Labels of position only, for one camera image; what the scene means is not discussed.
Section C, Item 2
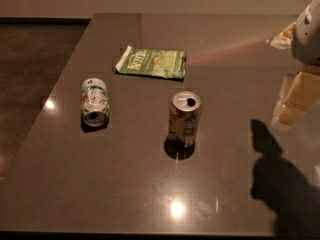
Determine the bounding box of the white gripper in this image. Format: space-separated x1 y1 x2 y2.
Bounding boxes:
270 0 320 128

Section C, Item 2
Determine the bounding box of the orange soda can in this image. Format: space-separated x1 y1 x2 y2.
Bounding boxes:
168 91 202 148

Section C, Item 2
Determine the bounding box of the green white soda can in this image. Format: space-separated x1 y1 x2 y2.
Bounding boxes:
81 78 110 127

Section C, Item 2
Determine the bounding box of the green chip bag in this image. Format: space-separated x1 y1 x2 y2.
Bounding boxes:
115 46 187 80

